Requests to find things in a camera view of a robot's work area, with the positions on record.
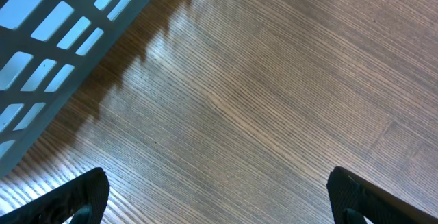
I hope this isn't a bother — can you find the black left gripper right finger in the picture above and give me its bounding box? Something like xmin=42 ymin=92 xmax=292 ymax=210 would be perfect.
xmin=326 ymin=166 xmax=437 ymax=224

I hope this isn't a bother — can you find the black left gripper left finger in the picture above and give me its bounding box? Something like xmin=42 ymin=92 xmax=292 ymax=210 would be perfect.
xmin=1 ymin=167 xmax=110 ymax=224

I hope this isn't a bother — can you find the grey plastic mesh basket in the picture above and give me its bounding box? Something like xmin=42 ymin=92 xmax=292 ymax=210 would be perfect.
xmin=1 ymin=0 xmax=150 ymax=175

